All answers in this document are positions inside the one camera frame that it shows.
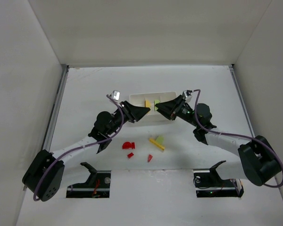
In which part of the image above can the yellow-green lego piece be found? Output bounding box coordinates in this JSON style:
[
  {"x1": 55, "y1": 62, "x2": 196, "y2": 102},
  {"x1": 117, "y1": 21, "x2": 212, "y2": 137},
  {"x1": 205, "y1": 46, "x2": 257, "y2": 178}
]
[{"x1": 154, "y1": 99, "x2": 160, "y2": 111}]

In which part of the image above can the red arch lego piece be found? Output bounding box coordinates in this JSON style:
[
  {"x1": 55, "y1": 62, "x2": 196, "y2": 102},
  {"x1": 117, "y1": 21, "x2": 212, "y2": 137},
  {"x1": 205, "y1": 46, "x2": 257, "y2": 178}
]
[{"x1": 122, "y1": 142, "x2": 135, "y2": 150}]

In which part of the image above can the long yellow lego brick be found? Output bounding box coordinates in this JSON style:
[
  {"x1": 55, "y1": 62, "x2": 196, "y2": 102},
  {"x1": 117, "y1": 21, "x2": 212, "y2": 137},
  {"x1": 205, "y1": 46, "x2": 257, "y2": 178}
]
[{"x1": 149, "y1": 138, "x2": 165, "y2": 151}]

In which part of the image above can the light green lego brick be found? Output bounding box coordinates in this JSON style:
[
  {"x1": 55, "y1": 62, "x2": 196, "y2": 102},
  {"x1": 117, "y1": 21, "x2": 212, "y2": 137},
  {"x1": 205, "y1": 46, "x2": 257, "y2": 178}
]
[{"x1": 155, "y1": 136, "x2": 164, "y2": 145}]

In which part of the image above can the small red lego brick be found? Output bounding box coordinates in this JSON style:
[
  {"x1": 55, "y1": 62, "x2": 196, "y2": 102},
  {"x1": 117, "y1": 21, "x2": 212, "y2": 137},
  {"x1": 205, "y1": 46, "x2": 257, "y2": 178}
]
[{"x1": 127, "y1": 153, "x2": 134, "y2": 159}]

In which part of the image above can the red sloped lego piece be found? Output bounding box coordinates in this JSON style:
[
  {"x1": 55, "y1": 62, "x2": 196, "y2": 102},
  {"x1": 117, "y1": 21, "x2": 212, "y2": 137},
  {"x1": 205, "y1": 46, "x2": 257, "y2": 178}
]
[{"x1": 148, "y1": 154, "x2": 153, "y2": 162}]

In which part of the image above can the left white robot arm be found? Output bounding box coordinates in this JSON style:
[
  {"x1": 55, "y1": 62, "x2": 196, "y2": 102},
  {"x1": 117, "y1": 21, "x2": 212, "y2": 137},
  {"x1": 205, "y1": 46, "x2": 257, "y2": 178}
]
[{"x1": 22, "y1": 101, "x2": 150, "y2": 202}]

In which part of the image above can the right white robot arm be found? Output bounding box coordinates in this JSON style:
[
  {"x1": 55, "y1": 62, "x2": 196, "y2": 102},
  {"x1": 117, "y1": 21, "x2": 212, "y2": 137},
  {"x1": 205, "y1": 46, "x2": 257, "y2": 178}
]
[{"x1": 155, "y1": 95, "x2": 283, "y2": 187}]

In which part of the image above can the white three-compartment container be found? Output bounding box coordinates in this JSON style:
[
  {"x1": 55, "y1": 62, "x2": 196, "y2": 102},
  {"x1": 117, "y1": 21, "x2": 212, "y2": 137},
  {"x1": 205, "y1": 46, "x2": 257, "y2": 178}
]
[{"x1": 129, "y1": 91, "x2": 177, "y2": 123}]

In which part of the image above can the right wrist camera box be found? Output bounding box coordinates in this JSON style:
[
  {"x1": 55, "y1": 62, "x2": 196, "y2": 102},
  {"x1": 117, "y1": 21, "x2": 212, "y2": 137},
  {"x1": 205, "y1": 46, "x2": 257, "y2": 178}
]
[{"x1": 182, "y1": 90, "x2": 193, "y2": 103}]

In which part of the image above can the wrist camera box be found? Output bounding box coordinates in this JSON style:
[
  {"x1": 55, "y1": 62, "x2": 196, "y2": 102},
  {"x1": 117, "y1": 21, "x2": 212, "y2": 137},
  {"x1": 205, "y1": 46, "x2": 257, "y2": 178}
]
[
  {"x1": 182, "y1": 90, "x2": 193, "y2": 103},
  {"x1": 110, "y1": 90, "x2": 120, "y2": 101}
]

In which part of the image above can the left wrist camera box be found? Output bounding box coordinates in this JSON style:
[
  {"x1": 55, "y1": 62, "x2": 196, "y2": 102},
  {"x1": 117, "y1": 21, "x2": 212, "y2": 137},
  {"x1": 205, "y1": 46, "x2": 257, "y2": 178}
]
[{"x1": 110, "y1": 90, "x2": 120, "y2": 101}]

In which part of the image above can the right aluminium frame rail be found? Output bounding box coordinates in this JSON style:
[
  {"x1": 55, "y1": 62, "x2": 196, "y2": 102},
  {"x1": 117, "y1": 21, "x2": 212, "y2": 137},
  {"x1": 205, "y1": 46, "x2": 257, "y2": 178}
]
[{"x1": 228, "y1": 64, "x2": 255, "y2": 137}]

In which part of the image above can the aluminium frame rail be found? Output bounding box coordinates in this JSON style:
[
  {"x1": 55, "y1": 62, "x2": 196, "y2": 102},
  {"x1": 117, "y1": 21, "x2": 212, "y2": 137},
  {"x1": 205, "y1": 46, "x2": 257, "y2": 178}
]
[
  {"x1": 36, "y1": 64, "x2": 69, "y2": 155},
  {"x1": 228, "y1": 64, "x2": 255, "y2": 137}
]

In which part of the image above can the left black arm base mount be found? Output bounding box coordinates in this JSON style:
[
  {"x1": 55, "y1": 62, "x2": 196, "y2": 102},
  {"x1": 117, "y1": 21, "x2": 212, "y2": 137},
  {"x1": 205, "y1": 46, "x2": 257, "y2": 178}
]
[{"x1": 66, "y1": 162, "x2": 111, "y2": 199}]

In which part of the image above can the left aluminium frame rail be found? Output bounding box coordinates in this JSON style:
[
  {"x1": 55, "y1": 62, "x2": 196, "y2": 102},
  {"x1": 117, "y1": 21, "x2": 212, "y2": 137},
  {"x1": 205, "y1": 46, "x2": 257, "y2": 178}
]
[{"x1": 36, "y1": 64, "x2": 69, "y2": 155}]

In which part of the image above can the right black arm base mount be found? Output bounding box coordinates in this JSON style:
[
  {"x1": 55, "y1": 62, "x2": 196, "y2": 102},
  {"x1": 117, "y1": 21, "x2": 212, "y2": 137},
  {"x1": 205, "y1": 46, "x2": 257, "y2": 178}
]
[{"x1": 193, "y1": 161, "x2": 244, "y2": 198}]

